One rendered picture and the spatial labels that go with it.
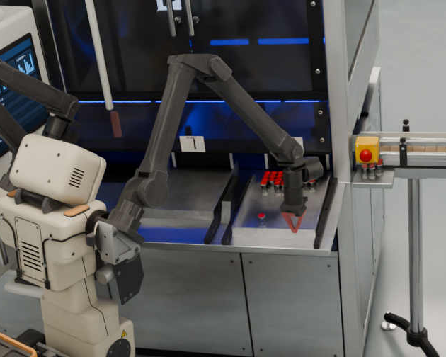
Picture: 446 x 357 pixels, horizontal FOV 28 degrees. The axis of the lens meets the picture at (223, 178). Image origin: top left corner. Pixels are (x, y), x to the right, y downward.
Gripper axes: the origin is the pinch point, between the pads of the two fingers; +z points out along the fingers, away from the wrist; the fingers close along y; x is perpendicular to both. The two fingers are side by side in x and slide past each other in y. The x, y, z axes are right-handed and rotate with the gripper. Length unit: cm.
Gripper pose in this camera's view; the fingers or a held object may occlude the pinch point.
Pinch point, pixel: (294, 230)
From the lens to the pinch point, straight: 269.1
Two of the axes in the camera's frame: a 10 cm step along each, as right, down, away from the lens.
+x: -9.5, -0.5, 3.1
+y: 3.1, -3.4, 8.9
